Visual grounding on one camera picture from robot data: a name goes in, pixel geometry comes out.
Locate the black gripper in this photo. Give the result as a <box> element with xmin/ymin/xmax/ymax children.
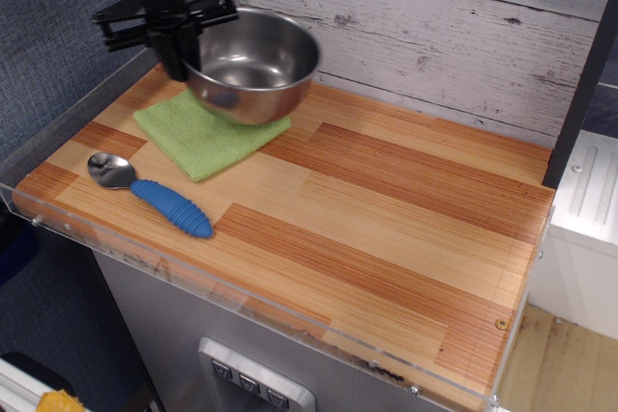
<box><xmin>93</xmin><ymin>0</ymin><xmax>238</xmax><ymax>82</ymax></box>

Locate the stainless steel bowl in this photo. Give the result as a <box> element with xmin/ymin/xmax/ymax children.
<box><xmin>186</xmin><ymin>7</ymin><xmax>322</xmax><ymax>124</ymax></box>

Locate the green microfiber cloth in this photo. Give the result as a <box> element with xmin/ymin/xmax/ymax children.
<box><xmin>133</xmin><ymin>90</ymin><xmax>292</xmax><ymax>182</ymax></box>

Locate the clear acrylic table guard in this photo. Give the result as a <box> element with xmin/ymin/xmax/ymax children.
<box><xmin>14</xmin><ymin>68</ymin><xmax>553</xmax><ymax>411</ymax></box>

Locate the silver toy fridge cabinet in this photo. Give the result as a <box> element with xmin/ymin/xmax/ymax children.
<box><xmin>91</xmin><ymin>250</ymin><xmax>464</xmax><ymax>412</ymax></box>

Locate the silver dispenser button panel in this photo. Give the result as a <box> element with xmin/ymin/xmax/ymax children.
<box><xmin>198</xmin><ymin>337</ymin><xmax>317</xmax><ymax>411</ymax></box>

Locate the yellow object bottom left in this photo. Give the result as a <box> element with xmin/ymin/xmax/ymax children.
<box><xmin>35</xmin><ymin>390</ymin><xmax>86</xmax><ymax>412</ymax></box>

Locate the white ribbed box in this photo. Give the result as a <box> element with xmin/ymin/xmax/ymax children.
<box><xmin>528</xmin><ymin>130</ymin><xmax>617</xmax><ymax>339</ymax></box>

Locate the blue handled metal spoon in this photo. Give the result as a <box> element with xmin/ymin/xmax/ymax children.
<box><xmin>87</xmin><ymin>152</ymin><xmax>213</xmax><ymax>238</ymax></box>

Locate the dark vertical post right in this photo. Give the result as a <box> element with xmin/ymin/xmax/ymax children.
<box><xmin>542</xmin><ymin>0</ymin><xmax>617</xmax><ymax>189</ymax></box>

